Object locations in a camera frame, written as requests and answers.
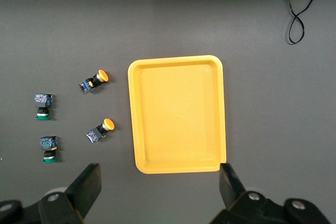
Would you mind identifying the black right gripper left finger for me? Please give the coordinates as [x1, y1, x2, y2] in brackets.
[38, 163, 102, 224]

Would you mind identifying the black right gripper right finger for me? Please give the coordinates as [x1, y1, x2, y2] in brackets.
[209, 163, 289, 224]

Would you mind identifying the yellow push button switch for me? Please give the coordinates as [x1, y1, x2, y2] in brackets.
[78, 69, 110, 94]
[86, 118, 116, 143]

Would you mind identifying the yellow plastic tray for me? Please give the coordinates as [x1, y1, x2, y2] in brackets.
[128, 55, 227, 175]

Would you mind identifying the green push button switch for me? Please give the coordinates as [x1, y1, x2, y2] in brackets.
[39, 135, 58, 164]
[34, 93, 54, 120]

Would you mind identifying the thin black loose cable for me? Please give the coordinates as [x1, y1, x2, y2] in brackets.
[253, 0, 336, 45]

